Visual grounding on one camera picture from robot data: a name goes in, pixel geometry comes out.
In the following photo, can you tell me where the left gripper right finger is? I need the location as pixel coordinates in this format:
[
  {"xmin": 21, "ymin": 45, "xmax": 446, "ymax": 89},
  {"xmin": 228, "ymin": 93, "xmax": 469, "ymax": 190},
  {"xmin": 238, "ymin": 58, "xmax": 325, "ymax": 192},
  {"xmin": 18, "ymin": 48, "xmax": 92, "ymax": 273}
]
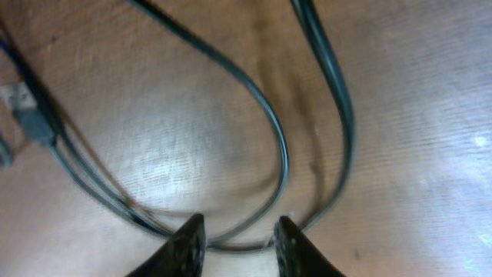
[{"xmin": 274, "ymin": 216, "xmax": 345, "ymax": 277}]

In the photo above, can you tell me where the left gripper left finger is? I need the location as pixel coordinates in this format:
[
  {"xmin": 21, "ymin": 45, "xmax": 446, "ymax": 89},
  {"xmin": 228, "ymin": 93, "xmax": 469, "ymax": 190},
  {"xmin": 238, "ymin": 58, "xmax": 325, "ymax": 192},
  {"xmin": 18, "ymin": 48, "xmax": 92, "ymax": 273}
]
[{"xmin": 127, "ymin": 214, "xmax": 206, "ymax": 277}]

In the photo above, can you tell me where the black cable looped usb plug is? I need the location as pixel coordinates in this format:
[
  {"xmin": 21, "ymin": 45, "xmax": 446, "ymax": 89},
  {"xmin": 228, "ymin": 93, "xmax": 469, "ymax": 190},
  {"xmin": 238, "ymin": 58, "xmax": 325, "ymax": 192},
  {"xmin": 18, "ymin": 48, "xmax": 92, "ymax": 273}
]
[{"xmin": 0, "ymin": 0, "xmax": 357, "ymax": 253}]

